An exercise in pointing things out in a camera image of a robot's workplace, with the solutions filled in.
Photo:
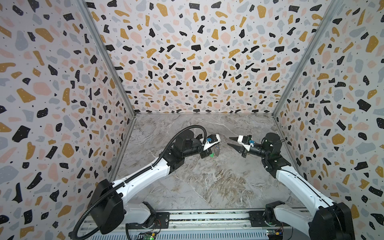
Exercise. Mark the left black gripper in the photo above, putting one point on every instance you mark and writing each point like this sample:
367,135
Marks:
207,153

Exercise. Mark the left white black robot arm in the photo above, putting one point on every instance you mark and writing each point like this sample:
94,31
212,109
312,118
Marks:
109,205

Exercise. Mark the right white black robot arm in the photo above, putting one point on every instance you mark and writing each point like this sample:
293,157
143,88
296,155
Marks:
324,220

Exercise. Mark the left green circuit board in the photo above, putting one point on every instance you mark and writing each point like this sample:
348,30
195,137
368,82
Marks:
149,236

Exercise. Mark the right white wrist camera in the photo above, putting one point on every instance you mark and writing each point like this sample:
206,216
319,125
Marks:
246,141

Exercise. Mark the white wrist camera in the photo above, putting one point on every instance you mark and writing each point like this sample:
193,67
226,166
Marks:
211,140
246,141

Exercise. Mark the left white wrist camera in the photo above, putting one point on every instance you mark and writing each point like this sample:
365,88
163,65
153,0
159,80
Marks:
211,140

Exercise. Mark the aluminium mounting rail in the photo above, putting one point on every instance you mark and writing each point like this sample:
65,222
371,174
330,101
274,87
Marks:
198,220

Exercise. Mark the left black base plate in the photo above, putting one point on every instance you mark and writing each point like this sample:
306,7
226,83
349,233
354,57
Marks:
160,220

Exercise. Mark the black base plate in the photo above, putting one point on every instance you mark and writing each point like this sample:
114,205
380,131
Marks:
258,219
160,220

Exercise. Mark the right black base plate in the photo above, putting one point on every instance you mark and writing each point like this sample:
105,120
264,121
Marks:
258,219

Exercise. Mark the white slotted cable duct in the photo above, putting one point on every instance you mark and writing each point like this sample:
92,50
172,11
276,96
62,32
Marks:
189,235

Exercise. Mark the right circuit board with wires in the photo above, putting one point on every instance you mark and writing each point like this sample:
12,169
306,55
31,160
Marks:
275,234

